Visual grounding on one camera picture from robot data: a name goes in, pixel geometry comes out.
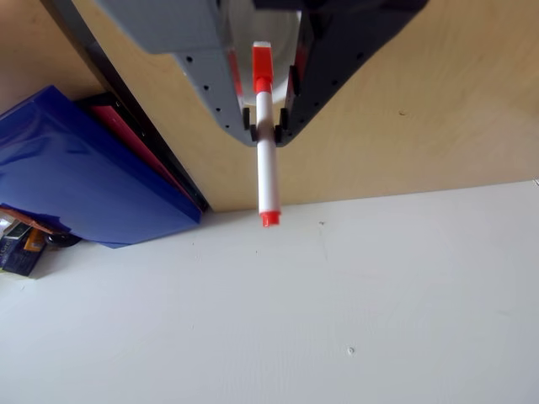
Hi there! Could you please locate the white pen with red cap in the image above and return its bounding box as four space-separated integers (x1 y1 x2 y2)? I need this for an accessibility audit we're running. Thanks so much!
250 40 282 229

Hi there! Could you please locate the blue flat box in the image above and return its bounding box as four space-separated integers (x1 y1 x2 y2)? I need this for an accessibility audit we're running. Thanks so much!
0 84 204 250

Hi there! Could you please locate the black round object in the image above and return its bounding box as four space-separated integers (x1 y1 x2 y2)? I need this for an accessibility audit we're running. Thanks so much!
45 232 82 250

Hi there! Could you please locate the small dark printed carton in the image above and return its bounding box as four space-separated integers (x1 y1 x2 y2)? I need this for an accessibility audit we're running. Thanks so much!
0 217 48 282

